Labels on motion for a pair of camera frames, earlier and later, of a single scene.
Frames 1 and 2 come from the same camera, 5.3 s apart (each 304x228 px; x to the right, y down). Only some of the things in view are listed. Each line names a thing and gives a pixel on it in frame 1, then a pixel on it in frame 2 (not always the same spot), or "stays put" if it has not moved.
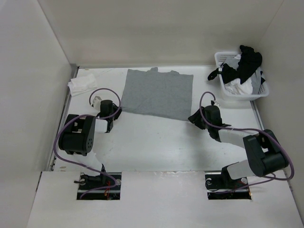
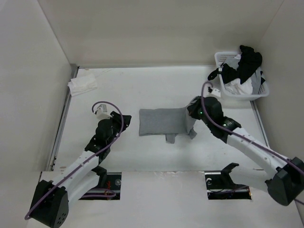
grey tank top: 153,92 -> 169,122
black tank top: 250,61 stays put
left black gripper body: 115,111 -> 114,134
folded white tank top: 79,84 stays put
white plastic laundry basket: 220,57 stays put
